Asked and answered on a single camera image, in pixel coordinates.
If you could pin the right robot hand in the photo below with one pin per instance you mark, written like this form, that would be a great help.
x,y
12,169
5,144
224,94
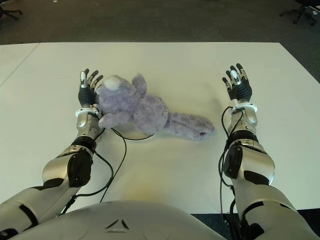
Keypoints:
x,y
242,91

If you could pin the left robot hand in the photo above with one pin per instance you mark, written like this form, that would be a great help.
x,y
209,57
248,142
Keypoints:
x,y
86,96

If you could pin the purple plush doll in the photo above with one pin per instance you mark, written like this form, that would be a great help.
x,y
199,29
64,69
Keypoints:
x,y
140,110

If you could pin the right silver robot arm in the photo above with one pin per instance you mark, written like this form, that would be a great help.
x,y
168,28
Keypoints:
x,y
252,165

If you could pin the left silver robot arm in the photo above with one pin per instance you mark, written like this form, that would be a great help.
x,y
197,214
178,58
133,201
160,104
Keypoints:
x,y
60,165

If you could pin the white plate with black rim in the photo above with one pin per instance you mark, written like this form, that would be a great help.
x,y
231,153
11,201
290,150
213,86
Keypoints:
x,y
135,137

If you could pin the black office chair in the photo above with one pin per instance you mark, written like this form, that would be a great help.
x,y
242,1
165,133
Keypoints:
x,y
7,11
298,13

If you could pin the grey robot torso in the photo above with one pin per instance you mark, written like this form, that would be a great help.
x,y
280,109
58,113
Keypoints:
x,y
120,220

